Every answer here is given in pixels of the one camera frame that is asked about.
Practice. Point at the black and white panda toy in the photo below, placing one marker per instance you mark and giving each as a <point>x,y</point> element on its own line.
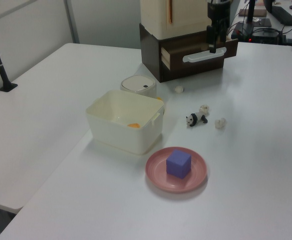
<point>195,119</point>

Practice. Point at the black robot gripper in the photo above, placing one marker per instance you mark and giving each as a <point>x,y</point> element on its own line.
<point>219,13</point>

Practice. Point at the cream plastic storage box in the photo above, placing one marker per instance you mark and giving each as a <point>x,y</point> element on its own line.
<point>128,125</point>

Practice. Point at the black electronics box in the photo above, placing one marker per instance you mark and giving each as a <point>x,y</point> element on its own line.
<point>264,36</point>

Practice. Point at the cream cabinet with orange strip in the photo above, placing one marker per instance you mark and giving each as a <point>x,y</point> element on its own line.
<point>155,15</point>

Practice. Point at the dark brown drawer cabinet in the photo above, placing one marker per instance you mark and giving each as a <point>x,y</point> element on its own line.
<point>150,50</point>

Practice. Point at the pink plate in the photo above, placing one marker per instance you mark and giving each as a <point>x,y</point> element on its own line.
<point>160,180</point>

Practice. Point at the purple cube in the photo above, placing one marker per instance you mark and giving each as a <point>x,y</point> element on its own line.
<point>178,163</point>

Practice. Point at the black pole with base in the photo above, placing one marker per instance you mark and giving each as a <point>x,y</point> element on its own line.
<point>250,12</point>

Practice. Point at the orange object in box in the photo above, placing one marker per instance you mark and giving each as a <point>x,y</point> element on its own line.
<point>133,125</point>

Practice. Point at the small yellow toy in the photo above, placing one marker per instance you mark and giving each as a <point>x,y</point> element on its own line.
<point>160,99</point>

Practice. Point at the small white lidded bin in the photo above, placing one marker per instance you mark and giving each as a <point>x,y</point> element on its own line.
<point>138,86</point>

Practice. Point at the robot arm wrist link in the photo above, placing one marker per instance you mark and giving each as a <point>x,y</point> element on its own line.
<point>219,1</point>

